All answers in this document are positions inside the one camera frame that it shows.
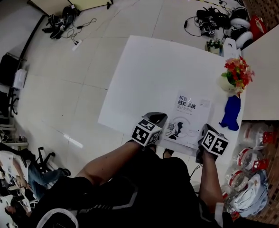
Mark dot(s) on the white book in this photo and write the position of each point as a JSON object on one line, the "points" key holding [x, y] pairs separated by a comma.
{"points": [[189, 117]]}

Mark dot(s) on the white round device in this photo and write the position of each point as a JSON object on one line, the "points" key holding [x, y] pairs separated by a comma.
{"points": [[244, 38], [240, 20]]}

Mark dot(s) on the clear bottle red cap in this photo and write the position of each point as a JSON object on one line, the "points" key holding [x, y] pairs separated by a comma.
{"points": [[255, 134], [235, 179], [248, 159]]}

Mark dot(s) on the person's black shoe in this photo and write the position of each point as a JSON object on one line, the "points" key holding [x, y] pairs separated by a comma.
{"points": [[168, 153]]}

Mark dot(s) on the white box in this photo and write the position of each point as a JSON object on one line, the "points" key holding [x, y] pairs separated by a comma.
{"points": [[20, 78]]}

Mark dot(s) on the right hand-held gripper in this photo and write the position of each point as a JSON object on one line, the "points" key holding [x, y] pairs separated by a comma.
{"points": [[213, 141]]}

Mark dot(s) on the small white flower pot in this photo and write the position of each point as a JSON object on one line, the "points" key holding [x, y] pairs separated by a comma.
{"points": [[214, 46]]}

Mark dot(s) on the person's black shirt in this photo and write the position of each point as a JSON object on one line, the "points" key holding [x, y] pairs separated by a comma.
{"points": [[134, 193]]}

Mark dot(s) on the potted colourful artificial flowers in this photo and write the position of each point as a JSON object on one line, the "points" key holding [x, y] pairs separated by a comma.
{"points": [[236, 75]]}

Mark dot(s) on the large white leaning board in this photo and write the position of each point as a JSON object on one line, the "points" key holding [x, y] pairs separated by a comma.
{"points": [[267, 79]]}

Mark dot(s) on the person's right forearm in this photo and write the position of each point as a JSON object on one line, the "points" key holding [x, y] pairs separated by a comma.
{"points": [[209, 182]]}

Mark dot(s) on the black metal rack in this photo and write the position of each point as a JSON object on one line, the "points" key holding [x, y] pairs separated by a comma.
{"points": [[7, 70]]}

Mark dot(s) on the pile of black gear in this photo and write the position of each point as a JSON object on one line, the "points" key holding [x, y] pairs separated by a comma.
{"points": [[209, 20]]}

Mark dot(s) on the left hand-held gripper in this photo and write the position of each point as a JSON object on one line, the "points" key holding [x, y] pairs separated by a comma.
{"points": [[142, 133]]}

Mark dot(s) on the person's left forearm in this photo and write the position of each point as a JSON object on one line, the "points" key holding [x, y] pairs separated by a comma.
{"points": [[106, 165]]}

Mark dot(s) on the white table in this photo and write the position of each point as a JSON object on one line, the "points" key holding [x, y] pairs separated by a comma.
{"points": [[153, 75]]}

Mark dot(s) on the white grey cloth bundle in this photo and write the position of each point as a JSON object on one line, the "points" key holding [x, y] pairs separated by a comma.
{"points": [[251, 196]]}

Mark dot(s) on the white power strip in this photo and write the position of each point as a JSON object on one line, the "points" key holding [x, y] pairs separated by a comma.
{"points": [[77, 45]]}

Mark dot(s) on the red bag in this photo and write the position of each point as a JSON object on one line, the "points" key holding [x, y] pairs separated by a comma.
{"points": [[258, 25]]}

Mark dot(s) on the blue cloth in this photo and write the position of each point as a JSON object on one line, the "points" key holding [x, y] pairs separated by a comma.
{"points": [[232, 113]]}

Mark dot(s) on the black bag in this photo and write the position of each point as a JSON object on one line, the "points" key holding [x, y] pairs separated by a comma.
{"points": [[61, 20]]}

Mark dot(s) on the white paper bag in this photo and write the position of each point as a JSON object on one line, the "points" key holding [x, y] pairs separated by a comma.
{"points": [[231, 47]]}

